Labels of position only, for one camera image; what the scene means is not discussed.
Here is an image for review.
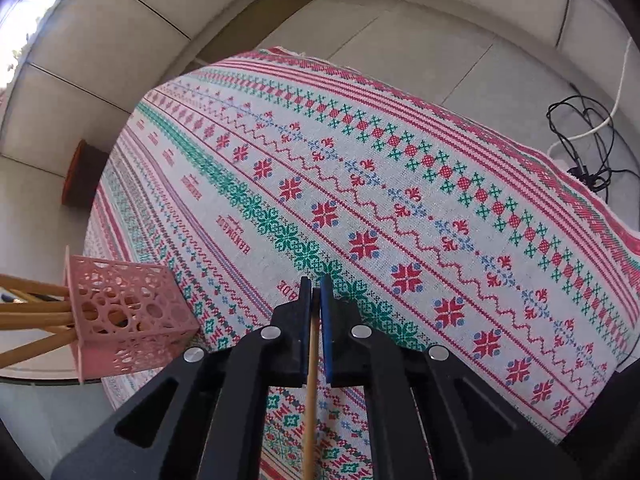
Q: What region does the white kitchen cabinet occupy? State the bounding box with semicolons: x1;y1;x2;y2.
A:
0;0;640;181

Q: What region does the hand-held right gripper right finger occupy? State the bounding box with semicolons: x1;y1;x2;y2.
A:
320;274;587;480

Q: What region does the pink perforated utensil holder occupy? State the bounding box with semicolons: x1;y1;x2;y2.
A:
63;246;201;386

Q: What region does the black cable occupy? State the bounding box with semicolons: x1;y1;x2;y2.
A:
546;82;640;206

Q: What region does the black plug adapter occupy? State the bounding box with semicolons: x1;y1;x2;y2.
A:
567;162;608;194

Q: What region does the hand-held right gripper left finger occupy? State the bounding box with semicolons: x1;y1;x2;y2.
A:
47;276;314;480

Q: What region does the olive floor mat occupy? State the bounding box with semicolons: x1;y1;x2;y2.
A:
195;0;331;68

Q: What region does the patterned tablecloth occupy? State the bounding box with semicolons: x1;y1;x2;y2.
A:
82;46;640;480

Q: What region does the brown trash bin red liner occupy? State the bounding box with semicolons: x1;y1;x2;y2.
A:
61;139;111;208

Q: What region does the white cable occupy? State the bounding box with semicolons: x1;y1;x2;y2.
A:
546;35;634;159

